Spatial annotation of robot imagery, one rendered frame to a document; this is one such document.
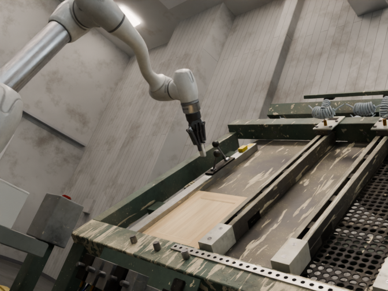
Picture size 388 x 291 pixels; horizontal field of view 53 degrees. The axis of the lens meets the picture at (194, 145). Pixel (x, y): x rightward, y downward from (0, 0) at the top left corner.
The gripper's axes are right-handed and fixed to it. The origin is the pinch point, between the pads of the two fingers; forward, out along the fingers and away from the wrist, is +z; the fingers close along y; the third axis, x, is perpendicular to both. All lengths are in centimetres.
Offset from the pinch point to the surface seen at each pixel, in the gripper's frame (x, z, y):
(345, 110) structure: 34, 14, -101
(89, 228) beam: -16, 11, 63
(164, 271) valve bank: 37, 12, 70
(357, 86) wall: -63, 76, -395
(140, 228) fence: 7, 12, 54
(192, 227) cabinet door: 26, 14, 43
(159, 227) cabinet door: 12, 14, 48
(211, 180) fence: 7.0, 13.5, 5.9
